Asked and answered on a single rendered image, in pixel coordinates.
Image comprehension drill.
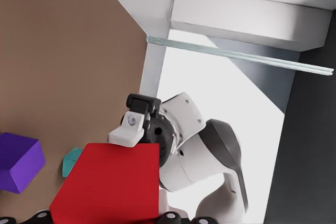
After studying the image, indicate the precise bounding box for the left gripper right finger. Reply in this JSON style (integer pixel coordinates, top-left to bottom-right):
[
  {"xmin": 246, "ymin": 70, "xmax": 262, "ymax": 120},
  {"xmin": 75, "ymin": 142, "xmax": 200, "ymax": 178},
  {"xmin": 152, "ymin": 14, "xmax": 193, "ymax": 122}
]
[{"xmin": 157, "ymin": 188, "xmax": 189, "ymax": 224}]

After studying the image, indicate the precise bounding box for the finger of the pale right gripper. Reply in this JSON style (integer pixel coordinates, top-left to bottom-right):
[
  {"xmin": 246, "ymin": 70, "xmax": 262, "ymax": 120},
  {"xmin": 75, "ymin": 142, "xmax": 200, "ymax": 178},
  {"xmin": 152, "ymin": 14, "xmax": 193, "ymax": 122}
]
[{"xmin": 107, "ymin": 93, "xmax": 161, "ymax": 148}]

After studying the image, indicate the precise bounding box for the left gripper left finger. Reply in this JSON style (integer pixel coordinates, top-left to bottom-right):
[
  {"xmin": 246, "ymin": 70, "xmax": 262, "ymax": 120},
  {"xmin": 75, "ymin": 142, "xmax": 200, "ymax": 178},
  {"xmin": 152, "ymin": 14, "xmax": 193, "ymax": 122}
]
[{"xmin": 25, "ymin": 209, "xmax": 53, "ymax": 224}]

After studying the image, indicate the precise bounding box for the red wooden cube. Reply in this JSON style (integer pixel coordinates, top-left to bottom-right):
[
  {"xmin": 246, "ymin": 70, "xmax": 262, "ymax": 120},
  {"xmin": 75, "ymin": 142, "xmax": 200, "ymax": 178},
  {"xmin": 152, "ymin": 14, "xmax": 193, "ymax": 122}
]
[{"xmin": 49, "ymin": 142, "xmax": 161, "ymax": 224}]

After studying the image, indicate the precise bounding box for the purple wooden cube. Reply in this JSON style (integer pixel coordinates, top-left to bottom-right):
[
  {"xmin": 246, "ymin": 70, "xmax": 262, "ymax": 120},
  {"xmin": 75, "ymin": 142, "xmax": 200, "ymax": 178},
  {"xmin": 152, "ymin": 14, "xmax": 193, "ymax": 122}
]
[{"xmin": 0, "ymin": 132, "xmax": 47, "ymax": 195}]

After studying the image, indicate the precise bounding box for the teal wooden block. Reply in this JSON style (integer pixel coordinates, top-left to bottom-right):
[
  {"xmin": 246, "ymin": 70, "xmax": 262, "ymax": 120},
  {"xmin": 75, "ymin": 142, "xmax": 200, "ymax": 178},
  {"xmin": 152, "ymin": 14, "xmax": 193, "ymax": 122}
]
[{"xmin": 62, "ymin": 147, "xmax": 84, "ymax": 178}]

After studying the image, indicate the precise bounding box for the silver frame post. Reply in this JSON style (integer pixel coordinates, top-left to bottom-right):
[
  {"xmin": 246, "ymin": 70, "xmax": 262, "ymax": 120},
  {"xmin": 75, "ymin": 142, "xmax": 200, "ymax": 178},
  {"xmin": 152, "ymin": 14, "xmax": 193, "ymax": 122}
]
[{"xmin": 146, "ymin": 36, "xmax": 335, "ymax": 76}]

